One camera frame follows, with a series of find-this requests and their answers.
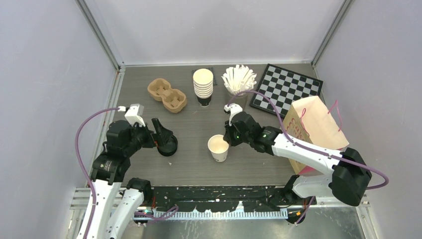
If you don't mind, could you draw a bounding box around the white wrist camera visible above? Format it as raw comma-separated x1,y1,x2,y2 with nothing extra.
118,104,146,127
223,103,243,126

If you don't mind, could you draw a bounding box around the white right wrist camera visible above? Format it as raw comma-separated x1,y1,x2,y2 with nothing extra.
223,103,243,126

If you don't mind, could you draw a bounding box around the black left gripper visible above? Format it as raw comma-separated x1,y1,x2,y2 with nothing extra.
124,117,172,155

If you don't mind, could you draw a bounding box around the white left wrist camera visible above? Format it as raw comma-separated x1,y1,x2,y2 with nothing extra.
118,104,146,127

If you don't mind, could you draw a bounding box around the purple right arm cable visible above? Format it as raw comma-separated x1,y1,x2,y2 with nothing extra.
227,90,390,225

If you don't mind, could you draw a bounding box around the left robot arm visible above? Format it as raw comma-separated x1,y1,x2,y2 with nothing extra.
77,118,178,239

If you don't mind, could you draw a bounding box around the black white checkerboard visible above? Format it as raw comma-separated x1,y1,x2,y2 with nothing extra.
249,64,323,118

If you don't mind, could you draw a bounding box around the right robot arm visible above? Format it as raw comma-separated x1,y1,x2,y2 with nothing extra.
223,111,372,206

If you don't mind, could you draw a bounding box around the stack of black cup lids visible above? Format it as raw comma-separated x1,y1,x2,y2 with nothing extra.
157,135,178,157

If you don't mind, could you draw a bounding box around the white paper-wrapped straws bundle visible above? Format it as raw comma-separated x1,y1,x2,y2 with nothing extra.
221,65,257,95

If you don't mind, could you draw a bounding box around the small dark mat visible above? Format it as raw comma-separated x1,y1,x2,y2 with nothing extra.
193,68,214,85

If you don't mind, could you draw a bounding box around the stack of paper cups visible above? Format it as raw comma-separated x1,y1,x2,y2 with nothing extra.
193,82,213,107

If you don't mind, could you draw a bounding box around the brown pulp cup carrier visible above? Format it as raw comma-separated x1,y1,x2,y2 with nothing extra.
147,78,188,114

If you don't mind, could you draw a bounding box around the white paper coffee cup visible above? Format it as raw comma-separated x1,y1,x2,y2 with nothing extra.
207,134,229,162

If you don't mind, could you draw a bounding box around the yellow pink paper bag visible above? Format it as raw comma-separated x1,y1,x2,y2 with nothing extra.
282,96,350,175

